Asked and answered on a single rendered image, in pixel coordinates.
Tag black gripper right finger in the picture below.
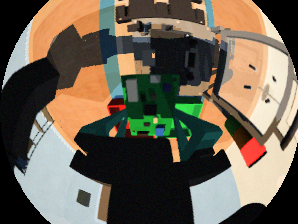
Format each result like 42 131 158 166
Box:
173 108 223 161

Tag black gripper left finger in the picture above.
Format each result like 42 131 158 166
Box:
78 108 128 137

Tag green circuit board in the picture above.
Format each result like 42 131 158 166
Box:
121 74 180 136

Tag green bin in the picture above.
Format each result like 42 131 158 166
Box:
156 97 203 138

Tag red open box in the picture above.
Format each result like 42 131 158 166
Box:
107 98 155 138

